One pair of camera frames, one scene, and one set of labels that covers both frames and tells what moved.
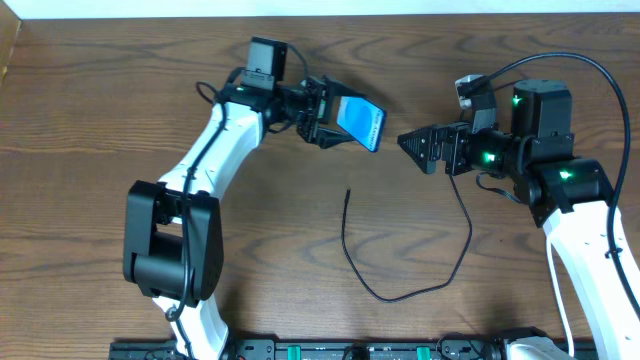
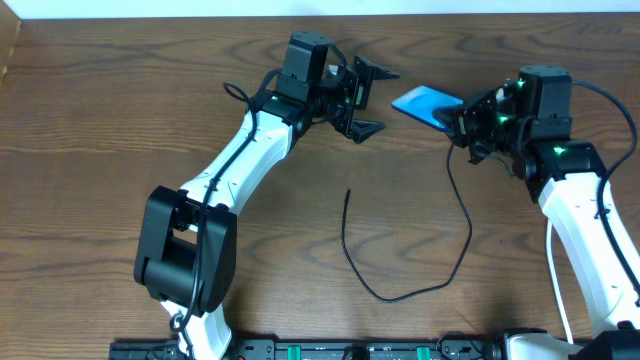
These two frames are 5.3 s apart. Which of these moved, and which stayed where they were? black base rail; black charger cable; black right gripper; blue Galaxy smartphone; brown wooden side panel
Moved: black right gripper; blue Galaxy smartphone
Stayed: brown wooden side panel; black charger cable; black base rail
